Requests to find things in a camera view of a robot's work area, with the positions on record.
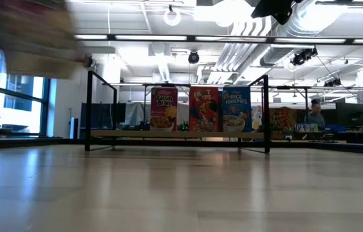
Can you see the blue Rice Krispies cereal box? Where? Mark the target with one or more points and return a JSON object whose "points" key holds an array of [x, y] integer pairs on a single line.
{"points": [[237, 109]]}

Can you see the red Froot Loops cereal box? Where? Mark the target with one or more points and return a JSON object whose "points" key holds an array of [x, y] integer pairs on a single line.
{"points": [[203, 109]]}

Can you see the pink Raisin Bran cereal box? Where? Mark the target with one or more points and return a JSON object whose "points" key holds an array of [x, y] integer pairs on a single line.
{"points": [[164, 109], [36, 42]]}

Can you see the LED light bar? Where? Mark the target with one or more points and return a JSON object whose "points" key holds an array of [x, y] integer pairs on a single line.
{"points": [[233, 39]]}

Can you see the person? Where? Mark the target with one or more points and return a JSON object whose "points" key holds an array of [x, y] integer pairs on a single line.
{"points": [[316, 116]]}

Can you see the row of small blue boxes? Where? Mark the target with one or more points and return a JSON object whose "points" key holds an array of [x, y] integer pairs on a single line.
{"points": [[306, 127]]}

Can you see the black computer monitor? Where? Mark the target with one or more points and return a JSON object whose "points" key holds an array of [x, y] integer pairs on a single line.
{"points": [[352, 114]]}

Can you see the grey fabric cover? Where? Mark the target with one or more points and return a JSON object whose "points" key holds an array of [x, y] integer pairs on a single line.
{"points": [[136, 112]]}

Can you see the dark blue partition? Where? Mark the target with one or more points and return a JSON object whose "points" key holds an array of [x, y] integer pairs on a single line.
{"points": [[99, 119]]}

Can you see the large window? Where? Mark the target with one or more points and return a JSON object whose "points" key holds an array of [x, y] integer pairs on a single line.
{"points": [[17, 96]]}

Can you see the silver air duct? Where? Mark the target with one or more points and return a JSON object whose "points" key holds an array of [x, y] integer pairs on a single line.
{"points": [[297, 35]]}

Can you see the black ceiling camera cluster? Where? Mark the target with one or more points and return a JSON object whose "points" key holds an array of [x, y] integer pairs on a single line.
{"points": [[303, 56]]}

